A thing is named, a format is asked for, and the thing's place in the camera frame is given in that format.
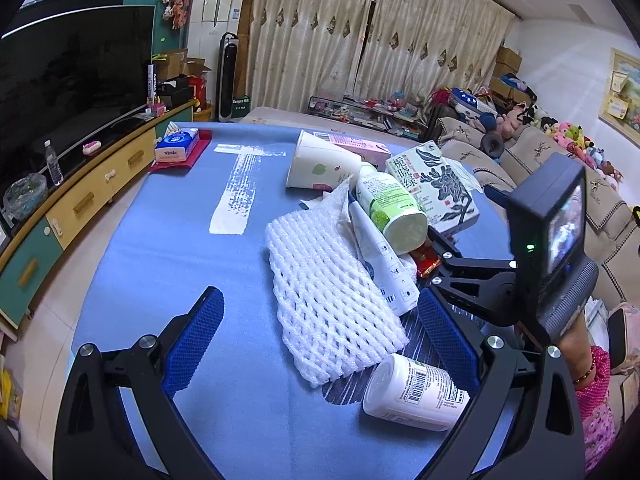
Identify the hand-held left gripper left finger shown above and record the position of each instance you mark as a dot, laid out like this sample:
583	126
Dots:
195	340

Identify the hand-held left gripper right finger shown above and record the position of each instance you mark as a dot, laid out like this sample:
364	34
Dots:
445	335

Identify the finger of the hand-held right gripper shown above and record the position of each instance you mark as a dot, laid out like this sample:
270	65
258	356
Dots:
450	252
470	295

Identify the red snack packet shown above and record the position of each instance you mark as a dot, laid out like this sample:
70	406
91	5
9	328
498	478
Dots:
427	262

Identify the white printed packet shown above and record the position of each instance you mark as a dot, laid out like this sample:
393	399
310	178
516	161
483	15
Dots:
382	265

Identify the green and white bottle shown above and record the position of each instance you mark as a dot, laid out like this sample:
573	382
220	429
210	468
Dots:
390	205

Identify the white foam fruit net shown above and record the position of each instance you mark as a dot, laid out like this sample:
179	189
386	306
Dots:
320	280

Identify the person's right forearm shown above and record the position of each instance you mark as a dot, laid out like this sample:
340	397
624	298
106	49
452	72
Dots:
592	400

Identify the white pill bottle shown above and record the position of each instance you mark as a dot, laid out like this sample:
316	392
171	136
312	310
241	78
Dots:
410	390

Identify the green floral tea box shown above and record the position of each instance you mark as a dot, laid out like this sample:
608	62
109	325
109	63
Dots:
440	185

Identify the beige sofa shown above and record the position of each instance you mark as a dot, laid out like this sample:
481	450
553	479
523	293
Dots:
540	150

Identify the row of plush toys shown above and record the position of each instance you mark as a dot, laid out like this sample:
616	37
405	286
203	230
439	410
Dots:
570	135

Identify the grey round cushion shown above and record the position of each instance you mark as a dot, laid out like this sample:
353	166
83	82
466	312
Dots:
492	144

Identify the blue tablecloth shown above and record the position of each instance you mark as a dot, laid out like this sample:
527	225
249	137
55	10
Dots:
175	240

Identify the stack of papers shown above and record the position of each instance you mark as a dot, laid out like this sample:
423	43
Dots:
596	320

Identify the crumpled white tissue paper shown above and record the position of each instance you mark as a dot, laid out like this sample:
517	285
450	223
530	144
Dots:
332	205

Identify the pink carton box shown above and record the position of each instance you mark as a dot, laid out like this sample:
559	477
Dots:
365	149

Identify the dark flat pad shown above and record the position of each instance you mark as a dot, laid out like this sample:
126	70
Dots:
617	335

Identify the brown cardboard box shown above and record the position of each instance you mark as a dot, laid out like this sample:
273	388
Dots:
507	62
505	90

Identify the blue star pillow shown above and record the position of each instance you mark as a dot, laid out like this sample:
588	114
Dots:
467	100

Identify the low rack with toys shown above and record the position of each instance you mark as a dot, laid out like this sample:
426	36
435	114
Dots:
370	110

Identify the white paper cup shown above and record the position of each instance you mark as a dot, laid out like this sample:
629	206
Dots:
315	160

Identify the yellow and green TV cabinet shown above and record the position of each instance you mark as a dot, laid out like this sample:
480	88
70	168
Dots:
90	185

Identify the red tray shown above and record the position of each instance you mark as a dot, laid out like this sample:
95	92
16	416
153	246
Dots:
200	152

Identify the blue tissue pack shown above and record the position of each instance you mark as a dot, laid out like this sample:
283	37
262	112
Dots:
175	145

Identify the beige patterned curtain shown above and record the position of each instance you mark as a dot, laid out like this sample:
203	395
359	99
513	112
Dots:
435	45
305	35

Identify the small pink dish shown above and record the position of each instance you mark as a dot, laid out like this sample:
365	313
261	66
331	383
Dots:
92	148

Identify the glass ashtray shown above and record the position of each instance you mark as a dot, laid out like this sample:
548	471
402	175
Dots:
25	195

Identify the clear water bottle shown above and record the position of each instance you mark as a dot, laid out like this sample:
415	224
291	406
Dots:
54	165

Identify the green and white box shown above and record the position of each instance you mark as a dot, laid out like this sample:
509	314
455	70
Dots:
241	107

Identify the red bag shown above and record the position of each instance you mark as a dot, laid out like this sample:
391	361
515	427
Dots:
199	92

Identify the black tower fan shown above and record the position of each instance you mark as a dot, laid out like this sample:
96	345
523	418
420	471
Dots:
227	80

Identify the open cardboard box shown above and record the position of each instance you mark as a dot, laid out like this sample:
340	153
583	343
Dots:
177	62

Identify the brown rolled mat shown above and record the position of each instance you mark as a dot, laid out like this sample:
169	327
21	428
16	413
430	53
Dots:
244	60

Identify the black television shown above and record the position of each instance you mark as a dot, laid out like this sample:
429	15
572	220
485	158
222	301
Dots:
75	75

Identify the white standing air conditioner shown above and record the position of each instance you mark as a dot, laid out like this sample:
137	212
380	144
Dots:
215	10

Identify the hanging artificial flower decoration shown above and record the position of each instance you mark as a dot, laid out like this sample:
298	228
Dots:
177	0

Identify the framed wall picture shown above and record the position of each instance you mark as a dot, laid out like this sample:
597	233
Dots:
622	90

